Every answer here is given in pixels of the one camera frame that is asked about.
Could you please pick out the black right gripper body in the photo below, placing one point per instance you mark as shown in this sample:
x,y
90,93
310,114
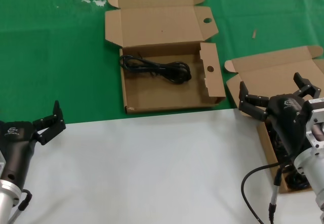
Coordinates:
x,y
287,117

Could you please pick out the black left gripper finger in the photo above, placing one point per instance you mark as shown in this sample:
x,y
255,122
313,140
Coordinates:
x,y
52,125

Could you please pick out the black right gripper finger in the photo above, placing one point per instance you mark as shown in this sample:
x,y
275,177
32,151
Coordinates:
x,y
254,105
310,90

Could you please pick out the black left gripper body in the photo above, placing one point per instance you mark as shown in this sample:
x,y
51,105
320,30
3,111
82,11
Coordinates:
x,y
15,143

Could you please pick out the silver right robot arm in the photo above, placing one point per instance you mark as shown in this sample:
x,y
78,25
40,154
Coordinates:
x,y
311,168

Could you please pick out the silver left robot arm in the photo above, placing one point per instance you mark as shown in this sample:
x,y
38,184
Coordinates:
x,y
6,198

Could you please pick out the cardboard box without holes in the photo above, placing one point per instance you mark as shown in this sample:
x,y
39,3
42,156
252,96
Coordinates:
x,y
265,72

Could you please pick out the flat cardboard box with holes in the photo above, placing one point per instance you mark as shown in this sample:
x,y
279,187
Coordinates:
x,y
164,92

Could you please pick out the large green table cloth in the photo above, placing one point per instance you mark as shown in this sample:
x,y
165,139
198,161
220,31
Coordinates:
x,y
50,57

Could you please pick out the short wooden stick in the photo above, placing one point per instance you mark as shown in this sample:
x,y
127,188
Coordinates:
x,y
254,34

